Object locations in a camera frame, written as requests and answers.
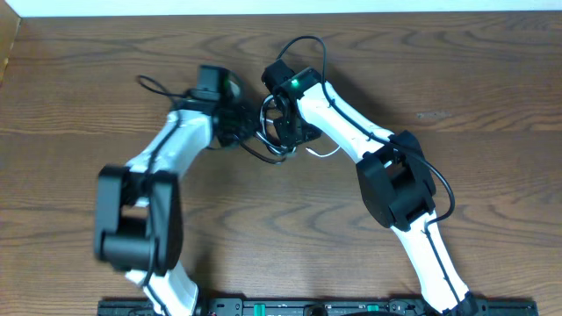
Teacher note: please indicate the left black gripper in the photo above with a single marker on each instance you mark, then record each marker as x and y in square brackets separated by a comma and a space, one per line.
[248, 109]

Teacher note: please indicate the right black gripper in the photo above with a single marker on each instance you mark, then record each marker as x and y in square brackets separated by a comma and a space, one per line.
[287, 139]

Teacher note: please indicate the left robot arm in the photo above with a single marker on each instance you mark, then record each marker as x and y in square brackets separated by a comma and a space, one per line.
[138, 210]

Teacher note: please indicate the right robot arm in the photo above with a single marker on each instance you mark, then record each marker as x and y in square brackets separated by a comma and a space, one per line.
[396, 182]

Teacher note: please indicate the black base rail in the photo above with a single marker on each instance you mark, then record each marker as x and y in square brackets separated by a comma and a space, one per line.
[395, 306]

